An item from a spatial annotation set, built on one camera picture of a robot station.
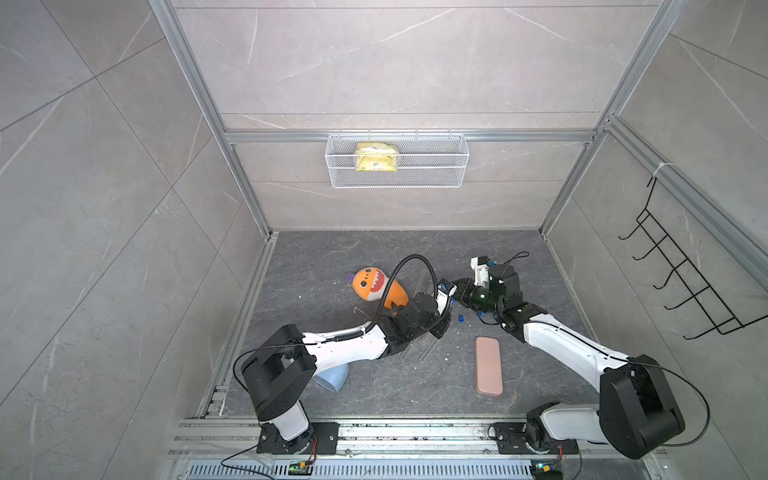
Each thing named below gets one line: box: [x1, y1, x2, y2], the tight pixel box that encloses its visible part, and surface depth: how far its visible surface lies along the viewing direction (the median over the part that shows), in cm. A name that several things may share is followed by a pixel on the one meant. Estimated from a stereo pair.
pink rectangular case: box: [476, 337, 503, 396], surface depth 85 cm
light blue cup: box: [312, 363, 349, 393], surface depth 77 cm
